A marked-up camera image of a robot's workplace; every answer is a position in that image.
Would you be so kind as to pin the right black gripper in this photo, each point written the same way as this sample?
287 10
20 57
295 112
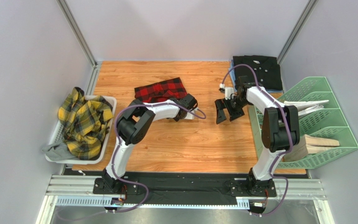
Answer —
227 107

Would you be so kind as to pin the red black plaid shirt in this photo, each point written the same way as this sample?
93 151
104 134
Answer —
161 91

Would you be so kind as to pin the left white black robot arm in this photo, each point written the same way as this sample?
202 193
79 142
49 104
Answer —
131 126

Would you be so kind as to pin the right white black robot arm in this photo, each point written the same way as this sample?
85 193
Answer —
280 130

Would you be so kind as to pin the white paper stack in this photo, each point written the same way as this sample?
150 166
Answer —
307 107

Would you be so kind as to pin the folded blue shirt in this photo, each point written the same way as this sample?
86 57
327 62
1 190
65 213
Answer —
233 79

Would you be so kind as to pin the folded black shirt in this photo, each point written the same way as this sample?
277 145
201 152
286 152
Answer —
266 68

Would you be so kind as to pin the wooden block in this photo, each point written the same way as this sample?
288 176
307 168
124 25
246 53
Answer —
310 145

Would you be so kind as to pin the yellow plaid shirt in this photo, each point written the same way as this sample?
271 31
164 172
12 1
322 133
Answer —
85 123

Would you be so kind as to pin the green file organizer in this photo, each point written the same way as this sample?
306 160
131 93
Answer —
328 122

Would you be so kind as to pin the white plastic basket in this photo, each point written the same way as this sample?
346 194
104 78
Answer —
111 100

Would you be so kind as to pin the grey shirt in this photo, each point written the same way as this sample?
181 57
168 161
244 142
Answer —
58 151

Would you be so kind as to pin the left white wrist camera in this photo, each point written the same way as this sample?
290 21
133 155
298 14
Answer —
190 116

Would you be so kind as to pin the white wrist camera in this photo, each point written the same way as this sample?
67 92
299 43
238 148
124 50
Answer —
190 116
228 91

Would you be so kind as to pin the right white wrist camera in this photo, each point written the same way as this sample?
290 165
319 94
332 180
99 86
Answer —
228 91

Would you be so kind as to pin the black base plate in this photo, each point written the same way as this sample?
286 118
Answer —
207 189

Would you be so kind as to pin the right aluminium corner post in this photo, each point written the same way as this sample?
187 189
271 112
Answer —
307 11

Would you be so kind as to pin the aluminium corner post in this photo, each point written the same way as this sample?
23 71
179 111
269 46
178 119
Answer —
307 11
65 8

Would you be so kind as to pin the aluminium rail frame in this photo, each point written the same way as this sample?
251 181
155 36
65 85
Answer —
67 201

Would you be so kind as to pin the left aluminium corner post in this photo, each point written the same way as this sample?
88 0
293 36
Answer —
65 8

